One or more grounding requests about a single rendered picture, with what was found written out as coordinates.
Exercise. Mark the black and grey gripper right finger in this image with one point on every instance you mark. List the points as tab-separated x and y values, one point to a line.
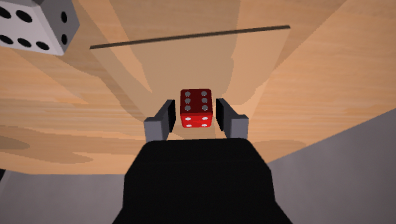
234	125

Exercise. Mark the white die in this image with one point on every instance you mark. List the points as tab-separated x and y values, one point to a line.
45	26

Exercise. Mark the red die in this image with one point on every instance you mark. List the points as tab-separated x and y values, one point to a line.
196	108

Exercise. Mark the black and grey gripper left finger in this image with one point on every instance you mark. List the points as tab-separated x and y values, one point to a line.
159	126

